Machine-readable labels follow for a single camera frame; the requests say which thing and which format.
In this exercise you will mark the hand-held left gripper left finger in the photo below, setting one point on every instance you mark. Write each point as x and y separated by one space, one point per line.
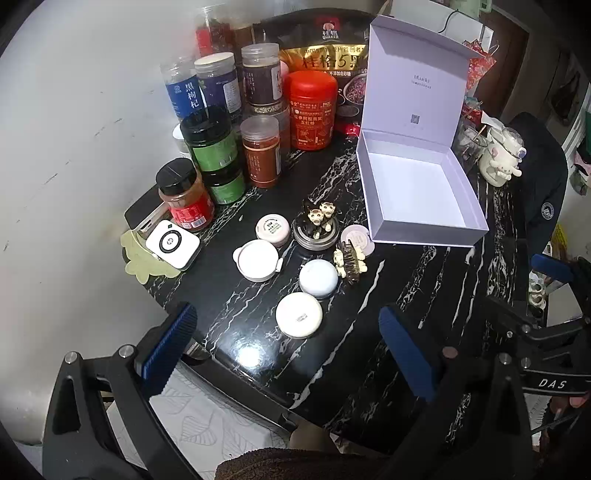
168 348

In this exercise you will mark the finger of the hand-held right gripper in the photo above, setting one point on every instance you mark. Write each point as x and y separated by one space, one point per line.
508 314
551 266

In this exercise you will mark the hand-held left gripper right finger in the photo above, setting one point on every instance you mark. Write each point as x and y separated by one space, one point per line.
406 355

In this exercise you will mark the bear claw hair clip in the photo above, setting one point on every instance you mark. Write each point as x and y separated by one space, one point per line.
348 263

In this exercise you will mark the cream white round compact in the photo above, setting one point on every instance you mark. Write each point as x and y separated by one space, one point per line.
299 315

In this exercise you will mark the pale blue round compact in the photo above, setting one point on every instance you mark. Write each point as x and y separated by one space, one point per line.
318 277

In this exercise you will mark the round case with ears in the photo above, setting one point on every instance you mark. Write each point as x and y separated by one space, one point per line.
256 261

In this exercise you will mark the lavender gift box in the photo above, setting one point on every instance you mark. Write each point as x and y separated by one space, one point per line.
415 184

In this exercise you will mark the person's right hand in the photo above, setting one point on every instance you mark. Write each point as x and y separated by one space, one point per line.
572 406

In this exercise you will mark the white leaf pattern cloth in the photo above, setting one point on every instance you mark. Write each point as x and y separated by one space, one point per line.
207 415

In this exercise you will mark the green leaf coaster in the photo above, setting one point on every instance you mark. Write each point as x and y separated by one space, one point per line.
138 266

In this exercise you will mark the white square device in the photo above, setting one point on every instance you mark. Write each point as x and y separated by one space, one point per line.
173 244

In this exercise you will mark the cream mug with plush dog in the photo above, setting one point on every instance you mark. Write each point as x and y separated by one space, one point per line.
496 166

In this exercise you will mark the lilac round compact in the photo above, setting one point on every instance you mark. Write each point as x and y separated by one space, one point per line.
362 239

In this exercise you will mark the silver power bank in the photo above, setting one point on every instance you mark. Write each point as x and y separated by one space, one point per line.
143 210

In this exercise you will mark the red label jar black lid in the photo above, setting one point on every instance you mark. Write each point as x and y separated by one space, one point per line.
189 207

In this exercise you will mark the clear glass cup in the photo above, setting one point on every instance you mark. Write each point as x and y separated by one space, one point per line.
466 143

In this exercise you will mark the brown fuzzy clothing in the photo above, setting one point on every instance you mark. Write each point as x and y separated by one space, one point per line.
286 464

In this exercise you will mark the tall green label jar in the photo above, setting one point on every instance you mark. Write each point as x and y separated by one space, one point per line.
207 147

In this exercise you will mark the small white cap bottle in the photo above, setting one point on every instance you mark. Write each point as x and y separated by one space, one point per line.
179 138

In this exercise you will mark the red patterned bag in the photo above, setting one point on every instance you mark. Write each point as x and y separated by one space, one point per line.
478 69

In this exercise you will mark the orange peel jar white label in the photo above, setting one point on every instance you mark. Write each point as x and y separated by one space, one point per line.
261 157

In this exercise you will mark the clear bottle blue label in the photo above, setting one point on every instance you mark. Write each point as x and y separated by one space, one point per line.
182 97

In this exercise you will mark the red tin canister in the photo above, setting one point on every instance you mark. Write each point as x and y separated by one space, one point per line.
309 115

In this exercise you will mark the dark blue label jar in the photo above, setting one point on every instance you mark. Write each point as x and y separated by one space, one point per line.
217 87

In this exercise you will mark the dark contents jar white label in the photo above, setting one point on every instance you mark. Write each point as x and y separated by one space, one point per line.
261 78

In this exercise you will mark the pink round object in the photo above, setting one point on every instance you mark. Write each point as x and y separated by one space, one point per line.
284 70

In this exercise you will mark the black gold oat bag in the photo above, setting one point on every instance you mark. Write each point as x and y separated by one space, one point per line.
323 55

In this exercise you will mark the red label clear jar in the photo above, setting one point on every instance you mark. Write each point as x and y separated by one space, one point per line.
212 37

